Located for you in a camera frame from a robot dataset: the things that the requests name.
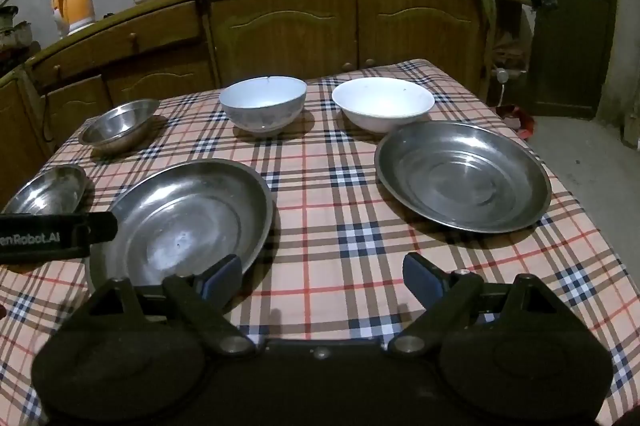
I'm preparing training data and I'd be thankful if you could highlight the plaid tablecloth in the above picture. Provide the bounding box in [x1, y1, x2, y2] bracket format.
[0, 58, 640, 426]

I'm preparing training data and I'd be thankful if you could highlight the wooden double-door cabinet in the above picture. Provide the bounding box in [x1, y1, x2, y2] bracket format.
[202, 0, 531, 104]

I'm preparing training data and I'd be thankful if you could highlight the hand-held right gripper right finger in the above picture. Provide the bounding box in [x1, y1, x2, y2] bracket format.
[387, 252, 558, 356]

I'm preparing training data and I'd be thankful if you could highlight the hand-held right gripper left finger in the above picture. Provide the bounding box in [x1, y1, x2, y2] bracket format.
[87, 253, 258, 357]

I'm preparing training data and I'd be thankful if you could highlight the plain white shallow bowl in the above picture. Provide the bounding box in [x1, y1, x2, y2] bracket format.
[331, 77, 436, 133]

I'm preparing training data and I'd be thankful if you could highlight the steel bowl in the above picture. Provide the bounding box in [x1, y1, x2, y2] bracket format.
[77, 98, 161, 155]

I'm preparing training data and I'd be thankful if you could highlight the patterned white ceramic bowl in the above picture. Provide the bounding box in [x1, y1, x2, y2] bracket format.
[218, 75, 308, 136]

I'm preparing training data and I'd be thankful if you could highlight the large steel plate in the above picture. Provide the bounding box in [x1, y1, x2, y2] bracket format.
[85, 157, 276, 307]
[374, 120, 553, 234]

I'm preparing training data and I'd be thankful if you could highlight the black power cable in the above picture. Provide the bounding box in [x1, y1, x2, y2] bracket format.
[41, 92, 55, 143]

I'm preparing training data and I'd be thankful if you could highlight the dark green door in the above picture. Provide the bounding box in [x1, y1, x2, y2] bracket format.
[529, 0, 619, 118]

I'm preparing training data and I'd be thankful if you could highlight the orange electric kettle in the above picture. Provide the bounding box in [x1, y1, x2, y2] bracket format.
[50, 0, 96, 36]

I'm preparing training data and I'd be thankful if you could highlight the narrow wooden cabinet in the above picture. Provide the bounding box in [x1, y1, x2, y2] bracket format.
[0, 66, 53, 209]

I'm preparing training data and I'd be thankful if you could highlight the small steel plate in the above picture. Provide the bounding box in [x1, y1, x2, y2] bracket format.
[1, 163, 90, 215]

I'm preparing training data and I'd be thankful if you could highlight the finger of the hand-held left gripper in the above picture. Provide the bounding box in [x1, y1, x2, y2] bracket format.
[75, 211, 120, 257]

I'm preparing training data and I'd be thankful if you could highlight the red plastic bag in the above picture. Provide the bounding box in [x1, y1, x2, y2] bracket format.
[500, 104, 536, 139]

